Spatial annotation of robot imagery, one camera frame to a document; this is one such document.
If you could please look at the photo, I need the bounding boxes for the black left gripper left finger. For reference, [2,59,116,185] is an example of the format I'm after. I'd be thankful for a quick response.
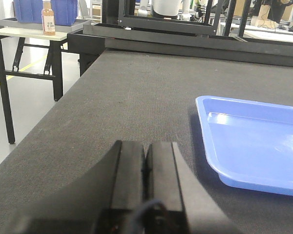
[8,140,144,234]

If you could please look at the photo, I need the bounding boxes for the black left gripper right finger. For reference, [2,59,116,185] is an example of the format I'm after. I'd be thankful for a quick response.
[146,142,241,234]

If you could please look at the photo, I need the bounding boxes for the blue plastic tray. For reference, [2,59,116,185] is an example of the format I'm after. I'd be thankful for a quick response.
[195,96,293,196]

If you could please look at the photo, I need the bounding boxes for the grey tray on side table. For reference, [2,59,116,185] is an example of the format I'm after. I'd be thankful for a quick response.
[0,18,91,33]

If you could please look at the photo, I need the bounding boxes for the orange drink bottle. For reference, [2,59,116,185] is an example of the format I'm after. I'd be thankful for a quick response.
[41,0,56,36]

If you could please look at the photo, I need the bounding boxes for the white folding side table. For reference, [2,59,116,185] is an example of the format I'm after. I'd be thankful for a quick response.
[0,27,67,144]

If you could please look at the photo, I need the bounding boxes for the blue plastic crate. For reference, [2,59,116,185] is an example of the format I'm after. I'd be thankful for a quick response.
[13,0,78,26]

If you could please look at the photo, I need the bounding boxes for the black metal frame rack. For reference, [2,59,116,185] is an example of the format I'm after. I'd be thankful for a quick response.
[67,0,293,72]

